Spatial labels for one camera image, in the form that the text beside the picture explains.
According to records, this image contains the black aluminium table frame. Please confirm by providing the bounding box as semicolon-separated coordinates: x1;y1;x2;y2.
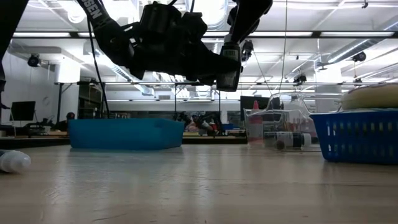
0;136;249;149

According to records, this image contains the silver ventilation duct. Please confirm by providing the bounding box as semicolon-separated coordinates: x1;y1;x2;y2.
185;0;231;32

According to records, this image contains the dark background shelf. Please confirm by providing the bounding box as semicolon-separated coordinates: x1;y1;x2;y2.
77;84;105;119

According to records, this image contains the red food colouring bottle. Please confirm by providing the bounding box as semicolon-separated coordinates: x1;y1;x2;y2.
248;100;264;144

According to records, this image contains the black food colouring bottle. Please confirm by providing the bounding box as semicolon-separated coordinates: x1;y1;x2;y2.
264;131;312;149

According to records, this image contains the pink frosted donut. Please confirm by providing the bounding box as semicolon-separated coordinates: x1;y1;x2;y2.
340;83;398;111

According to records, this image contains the silver diagonal duct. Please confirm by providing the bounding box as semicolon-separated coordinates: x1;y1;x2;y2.
326;18;398;65

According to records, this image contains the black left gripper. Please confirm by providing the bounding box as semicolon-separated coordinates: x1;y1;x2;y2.
129;18;242;85

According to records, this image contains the black background workstation frame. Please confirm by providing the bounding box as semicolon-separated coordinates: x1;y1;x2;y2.
54;80;223;124

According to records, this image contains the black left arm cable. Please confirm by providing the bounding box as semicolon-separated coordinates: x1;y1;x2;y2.
86;18;110;119

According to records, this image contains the blue plastic basket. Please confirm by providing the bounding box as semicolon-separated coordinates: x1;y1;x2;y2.
309;108;398;165

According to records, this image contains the black computer monitor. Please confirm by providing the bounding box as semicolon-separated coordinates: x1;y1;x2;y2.
9;101;37;122

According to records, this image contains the clear plastic container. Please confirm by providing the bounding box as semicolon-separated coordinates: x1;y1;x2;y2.
244;92;345;152

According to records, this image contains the person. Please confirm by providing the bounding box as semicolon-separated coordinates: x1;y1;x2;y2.
57;111;76;131

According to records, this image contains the long overhead light bar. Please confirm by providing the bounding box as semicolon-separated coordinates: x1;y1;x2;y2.
12;30;398;39

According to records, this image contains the teal plastic bin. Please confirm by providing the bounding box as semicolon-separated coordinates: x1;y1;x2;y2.
67;118;186;151

